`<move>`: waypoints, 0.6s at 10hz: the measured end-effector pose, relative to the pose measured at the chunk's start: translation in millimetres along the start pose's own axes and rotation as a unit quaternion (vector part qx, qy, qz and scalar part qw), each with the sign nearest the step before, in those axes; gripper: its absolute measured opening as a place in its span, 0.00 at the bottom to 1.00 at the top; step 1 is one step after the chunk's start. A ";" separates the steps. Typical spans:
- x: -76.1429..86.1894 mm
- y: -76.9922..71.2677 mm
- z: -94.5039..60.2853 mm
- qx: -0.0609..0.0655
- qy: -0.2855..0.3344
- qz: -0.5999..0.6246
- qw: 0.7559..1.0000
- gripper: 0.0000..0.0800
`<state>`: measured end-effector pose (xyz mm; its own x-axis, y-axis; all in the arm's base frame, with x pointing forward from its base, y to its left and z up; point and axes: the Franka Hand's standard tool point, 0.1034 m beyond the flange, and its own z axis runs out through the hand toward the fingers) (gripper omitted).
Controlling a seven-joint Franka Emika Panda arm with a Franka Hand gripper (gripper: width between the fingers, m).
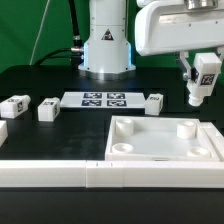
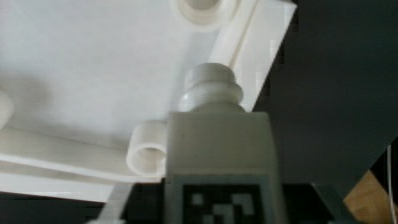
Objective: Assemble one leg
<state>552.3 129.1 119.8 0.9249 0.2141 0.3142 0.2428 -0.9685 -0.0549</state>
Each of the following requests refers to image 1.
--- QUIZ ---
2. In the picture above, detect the white square tabletop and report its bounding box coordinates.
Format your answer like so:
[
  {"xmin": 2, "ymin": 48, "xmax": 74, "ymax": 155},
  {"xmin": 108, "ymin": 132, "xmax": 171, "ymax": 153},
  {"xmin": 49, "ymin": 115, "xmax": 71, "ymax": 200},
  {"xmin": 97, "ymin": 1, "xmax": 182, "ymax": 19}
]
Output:
[{"xmin": 105, "ymin": 116, "xmax": 221, "ymax": 162}]

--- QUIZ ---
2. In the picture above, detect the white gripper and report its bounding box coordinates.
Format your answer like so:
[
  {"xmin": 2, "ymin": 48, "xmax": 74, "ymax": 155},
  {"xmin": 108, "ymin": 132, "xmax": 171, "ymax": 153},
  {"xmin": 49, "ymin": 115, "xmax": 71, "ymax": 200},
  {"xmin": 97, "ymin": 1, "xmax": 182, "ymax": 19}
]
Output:
[{"xmin": 135, "ymin": 0, "xmax": 224, "ymax": 81}]

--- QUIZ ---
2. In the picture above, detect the white U-shaped obstacle fence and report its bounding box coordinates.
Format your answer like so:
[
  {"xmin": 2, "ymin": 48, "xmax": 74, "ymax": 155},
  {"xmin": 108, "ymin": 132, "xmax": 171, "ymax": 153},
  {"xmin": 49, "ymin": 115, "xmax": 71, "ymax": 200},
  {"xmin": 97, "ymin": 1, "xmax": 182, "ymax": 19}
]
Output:
[{"xmin": 0, "ymin": 123, "xmax": 224, "ymax": 188}]

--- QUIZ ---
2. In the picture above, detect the black cable bundle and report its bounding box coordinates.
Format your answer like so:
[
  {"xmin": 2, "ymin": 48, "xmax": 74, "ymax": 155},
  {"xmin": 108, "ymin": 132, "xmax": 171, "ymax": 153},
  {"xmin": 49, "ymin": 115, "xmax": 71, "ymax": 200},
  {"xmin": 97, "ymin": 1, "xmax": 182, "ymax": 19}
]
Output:
[{"xmin": 34, "ymin": 0, "xmax": 85, "ymax": 66}]

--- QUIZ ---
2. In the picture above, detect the white plate with four tags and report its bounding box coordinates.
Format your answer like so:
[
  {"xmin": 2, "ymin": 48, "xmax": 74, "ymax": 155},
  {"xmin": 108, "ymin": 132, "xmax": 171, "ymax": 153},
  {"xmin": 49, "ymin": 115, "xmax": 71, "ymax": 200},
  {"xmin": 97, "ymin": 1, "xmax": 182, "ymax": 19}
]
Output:
[{"xmin": 60, "ymin": 92, "xmax": 145, "ymax": 109}]

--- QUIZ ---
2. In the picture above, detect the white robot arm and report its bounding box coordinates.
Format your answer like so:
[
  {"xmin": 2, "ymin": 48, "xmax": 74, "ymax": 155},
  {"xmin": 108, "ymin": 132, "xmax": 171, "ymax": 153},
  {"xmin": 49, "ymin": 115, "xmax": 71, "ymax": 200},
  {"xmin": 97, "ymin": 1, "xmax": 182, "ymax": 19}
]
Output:
[{"xmin": 79, "ymin": 0, "xmax": 224, "ymax": 79}]

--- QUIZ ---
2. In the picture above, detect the thin white cable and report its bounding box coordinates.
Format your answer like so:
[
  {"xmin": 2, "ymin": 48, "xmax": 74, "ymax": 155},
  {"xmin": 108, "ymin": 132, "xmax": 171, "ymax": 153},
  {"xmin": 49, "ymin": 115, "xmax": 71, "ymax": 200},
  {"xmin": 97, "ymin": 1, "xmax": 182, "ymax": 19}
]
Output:
[{"xmin": 29, "ymin": 0, "xmax": 52, "ymax": 66}]

